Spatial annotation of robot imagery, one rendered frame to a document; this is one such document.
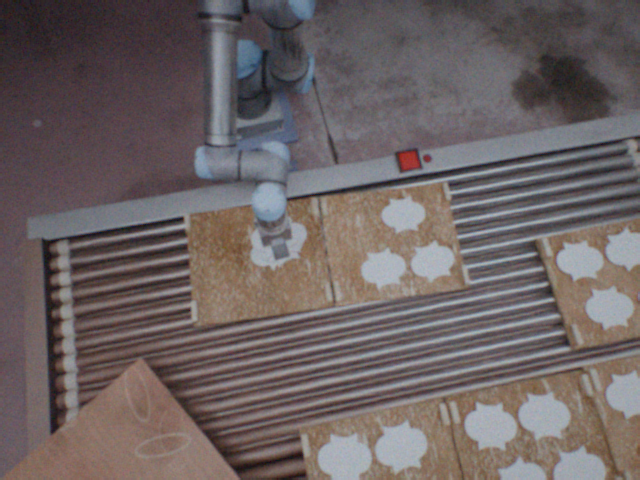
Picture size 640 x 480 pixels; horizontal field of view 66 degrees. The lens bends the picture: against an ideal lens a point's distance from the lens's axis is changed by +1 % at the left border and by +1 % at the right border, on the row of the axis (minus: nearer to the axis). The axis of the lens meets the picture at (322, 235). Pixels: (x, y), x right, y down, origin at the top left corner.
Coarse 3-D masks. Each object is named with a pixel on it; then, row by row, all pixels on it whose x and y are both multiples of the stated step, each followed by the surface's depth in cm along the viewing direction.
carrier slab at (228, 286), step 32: (192, 224) 152; (224, 224) 152; (320, 224) 154; (192, 256) 149; (224, 256) 150; (320, 256) 151; (192, 288) 146; (224, 288) 147; (256, 288) 147; (288, 288) 147; (320, 288) 148; (224, 320) 144
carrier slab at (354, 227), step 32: (384, 192) 158; (416, 192) 158; (352, 224) 154; (384, 224) 154; (448, 224) 155; (352, 256) 151; (352, 288) 148; (384, 288) 149; (416, 288) 149; (448, 288) 149
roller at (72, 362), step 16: (496, 272) 154; (512, 272) 153; (528, 272) 153; (544, 272) 154; (368, 304) 149; (384, 304) 149; (256, 320) 146; (272, 320) 146; (288, 320) 146; (304, 320) 147; (176, 336) 144; (192, 336) 144; (208, 336) 144; (224, 336) 145; (96, 352) 142; (112, 352) 142; (128, 352) 142; (144, 352) 143; (64, 368) 141; (80, 368) 142
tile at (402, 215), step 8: (392, 200) 156; (400, 200) 156; (408, 200) 156; (384, 208) 155; (392, 208) 155; (400, 208) 155; (408, 208) 155; (416, 208) 155; (384, 216) 154; (392, 216) 154; (400, 216) 154; (408, 216) 155; (416, 216) 155; (424, 216) 155; (392, 224) 154; (400, 224) 154; (408, 224) 154; (416, 224) 154
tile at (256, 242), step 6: (294, 228) 141; (252, 234) 140; (258, 234) 140; (294, 234) 140; (252, 240) 139; (258, 240) 140; (288, 240) 140; (294, 240) 140; (258, 246) 139; (270, 246) 139; (288, 246) 139; (270, 252) 139
